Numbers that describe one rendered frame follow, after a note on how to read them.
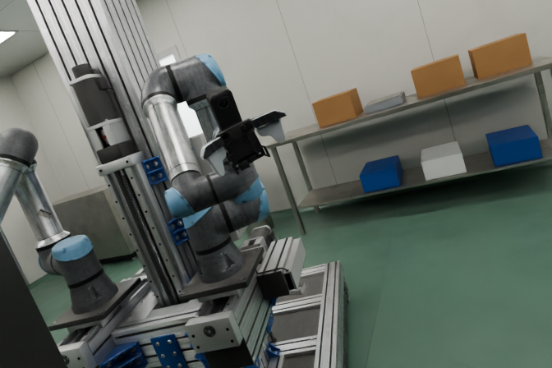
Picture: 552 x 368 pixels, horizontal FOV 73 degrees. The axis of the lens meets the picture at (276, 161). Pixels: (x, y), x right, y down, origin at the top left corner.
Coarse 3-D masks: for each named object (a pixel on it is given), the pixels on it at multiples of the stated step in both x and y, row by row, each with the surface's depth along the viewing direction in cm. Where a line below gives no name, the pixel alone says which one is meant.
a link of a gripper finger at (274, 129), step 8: (272, 112) 62; (280, 112) 61; (256, 120) 65; (264, 120) 65; (272, 120) 63; (280, 120) 64; (256, 128) 68; (264, 128) 67; (272, 128) 66; (280, 128) 64; (272, 136) 67; (280, 136) 65
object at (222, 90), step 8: (224, 88) 68; (208, 96) 68; (216, 96) 67; (224, 96) 68; (232, 96) 69; (216, 104) 68; (224, 104) 68; (232, 104) 70; (216, 112) 69; (224, 112) 70; (232, 112) 71; (216, 120) 71; (224, 120) 71; (232, 120) 72; (240, 120) 72; (224, 128) 72
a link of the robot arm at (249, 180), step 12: (228, 168) 86; (252, 168) 87; (216, 180) 85; (228, 180) 85; (240, 180) 86; (252, 180) 87; (216, 192) 85; (228, 192) 86; (240, 192) 87; (252, 192) 87; (240, 204) 88
